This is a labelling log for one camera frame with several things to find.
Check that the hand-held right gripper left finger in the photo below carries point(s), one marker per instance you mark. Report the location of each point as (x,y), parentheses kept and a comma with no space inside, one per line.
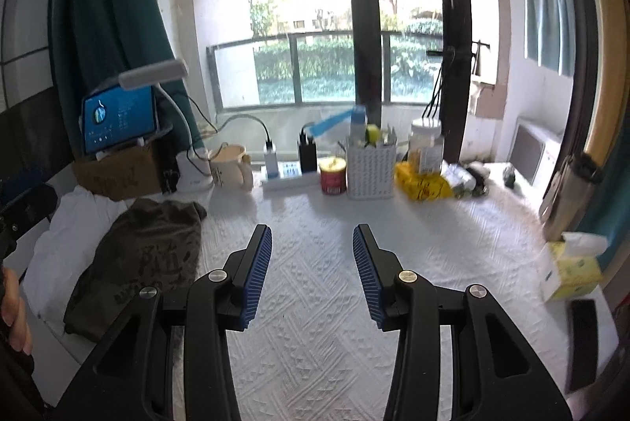
(256,278)

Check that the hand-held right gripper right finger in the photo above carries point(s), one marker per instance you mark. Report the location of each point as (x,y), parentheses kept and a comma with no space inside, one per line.
(369,278)

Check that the grey-brown printed t-shirt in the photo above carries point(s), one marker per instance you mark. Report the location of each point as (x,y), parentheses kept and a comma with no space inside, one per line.
(147,248)

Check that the person's left hand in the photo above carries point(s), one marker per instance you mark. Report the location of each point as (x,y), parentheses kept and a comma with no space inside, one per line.
(15,312)

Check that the white garment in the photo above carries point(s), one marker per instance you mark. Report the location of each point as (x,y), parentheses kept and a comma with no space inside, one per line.
(64,234)

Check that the white textured tablecloth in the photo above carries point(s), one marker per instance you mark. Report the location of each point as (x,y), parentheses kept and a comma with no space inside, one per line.
(315,214)

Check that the brown cardboard box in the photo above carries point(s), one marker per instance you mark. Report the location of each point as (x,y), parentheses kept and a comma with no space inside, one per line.
(118,177)

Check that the red tin can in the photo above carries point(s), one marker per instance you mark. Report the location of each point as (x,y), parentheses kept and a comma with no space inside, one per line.
(333,177)

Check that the yellow printed bag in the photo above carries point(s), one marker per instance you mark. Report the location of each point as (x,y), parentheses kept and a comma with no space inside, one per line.
(423,184)

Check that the white power strip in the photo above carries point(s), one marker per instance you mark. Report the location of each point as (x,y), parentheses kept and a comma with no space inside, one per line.
(288,175)

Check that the white perforated plastic basket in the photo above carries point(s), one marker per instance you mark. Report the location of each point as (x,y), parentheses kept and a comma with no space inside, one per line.
(371,167)

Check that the cream mug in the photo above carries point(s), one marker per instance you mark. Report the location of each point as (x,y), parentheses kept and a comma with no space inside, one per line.
(229,167)

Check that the white charger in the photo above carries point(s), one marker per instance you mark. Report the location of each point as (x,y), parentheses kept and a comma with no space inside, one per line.
(270,155)

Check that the black charger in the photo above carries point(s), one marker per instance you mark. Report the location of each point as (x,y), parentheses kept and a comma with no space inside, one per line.
(307,155)

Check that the tablet with blue screen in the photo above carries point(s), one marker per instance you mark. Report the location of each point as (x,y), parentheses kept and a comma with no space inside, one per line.
(118,116)

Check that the clear jar with white lid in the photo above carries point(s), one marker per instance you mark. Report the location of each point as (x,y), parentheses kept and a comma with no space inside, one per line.
(427,145)

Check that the blue and white carton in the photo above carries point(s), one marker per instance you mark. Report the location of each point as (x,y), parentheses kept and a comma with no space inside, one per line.
(339,123)

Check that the small dark object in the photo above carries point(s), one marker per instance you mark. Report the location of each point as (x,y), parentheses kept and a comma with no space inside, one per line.
(509,177)

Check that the white desk lamp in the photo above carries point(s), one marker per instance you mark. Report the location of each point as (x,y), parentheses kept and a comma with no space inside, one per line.
(152,74)

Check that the yellow tissue box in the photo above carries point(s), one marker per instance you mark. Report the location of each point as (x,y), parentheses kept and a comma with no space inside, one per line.
(573,268)

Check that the glass balcony railing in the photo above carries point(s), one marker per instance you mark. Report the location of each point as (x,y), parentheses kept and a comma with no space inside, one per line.
(275,71)

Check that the stainless steel container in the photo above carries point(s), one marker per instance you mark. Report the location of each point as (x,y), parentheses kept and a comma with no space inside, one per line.
(571,194)

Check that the teal curtain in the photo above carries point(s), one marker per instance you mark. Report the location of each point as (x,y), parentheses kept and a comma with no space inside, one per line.
(598,209)
(98,7)

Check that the black tablet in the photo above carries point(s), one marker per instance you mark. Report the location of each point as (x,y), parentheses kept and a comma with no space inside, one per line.
(583,342)

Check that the light blue window curtain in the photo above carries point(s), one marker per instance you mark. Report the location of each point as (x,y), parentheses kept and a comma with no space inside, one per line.
(549,20)

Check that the yellow curtain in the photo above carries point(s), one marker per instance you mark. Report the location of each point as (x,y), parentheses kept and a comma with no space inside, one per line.
(598,56)

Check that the dark window frame pillar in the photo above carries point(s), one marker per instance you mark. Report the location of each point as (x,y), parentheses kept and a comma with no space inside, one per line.
(362,7)
(453,7)

